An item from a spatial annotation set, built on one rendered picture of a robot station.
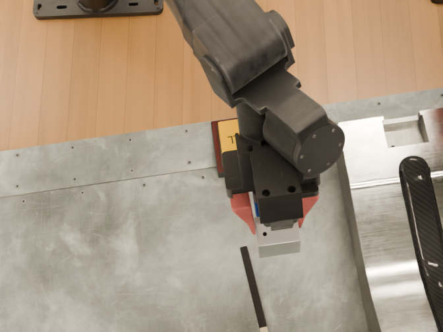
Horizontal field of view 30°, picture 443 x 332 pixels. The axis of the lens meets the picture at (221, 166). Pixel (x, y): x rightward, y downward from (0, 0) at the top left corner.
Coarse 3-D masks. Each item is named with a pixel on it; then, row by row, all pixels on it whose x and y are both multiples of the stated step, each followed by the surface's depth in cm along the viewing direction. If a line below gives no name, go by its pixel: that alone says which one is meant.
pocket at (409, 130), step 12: (384, 120) 108; (396, 120) 108; (408, 120) 108; (420, 120) 108; (384, 132) 109; (396, 132) 109; (408, 132) 109; (420, 132) 109; (396, 144) 108; (408, 144) 108
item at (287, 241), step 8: (256, 208) 98; (256, 216) 97; (256, 224) 96; (296, 224) 95; (256, 232) 95; (264, 232) 95; (272, 232) 95; (280, 232) 95; (288, 232) 95; (296, 232) 95; (256, 240) 97; (264, 240) 95; (272, 240) 95; (280, 240) 95; (288, 240) 95; (296, 240) 95; (264, 248) 96; (272, 248) 96; (280, 248) 97; (288, 248) 97; (296, 248) 98; (264, 256) 99
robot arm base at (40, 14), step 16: (48, 0) 127; (64, 0) 127; (80, 0) 124; (96, 0) 123; (112, 0) 125; (128, 0) 126; (144, 0) 126; (160, 0) 125; (48, 16) 126; (64, 16) 126; (80, 16) 126; (96, 16) 126; (112, 16) 126
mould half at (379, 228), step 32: (352, 128) 107; (352, 160) 105; (384, 160) 105; (352, 192) 104; (384, 192) 103; (352, 224) 107; (384, 224) 102; (384, 256) 101; (384, 288) 99; (416, 288) 98; (384, 320) 95; (416, 320) 95
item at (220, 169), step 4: (220, 120) 116; (224, 120) 116; (228, 120) 116; (212, 124) 116; (216, 124) 116; (212, 128) 116; (216, 128) 116; (216, 132) 115; (216, 136) 115; (216, 140) 115; (216, 144) 115; (216, 148) 114; (216, 152) 114; (216, 156) 114; (220, 156) 114; (216, 160) 114; (220, 160) 114; (220, 164) 114; (220, 168) 113; (220, 172) 113
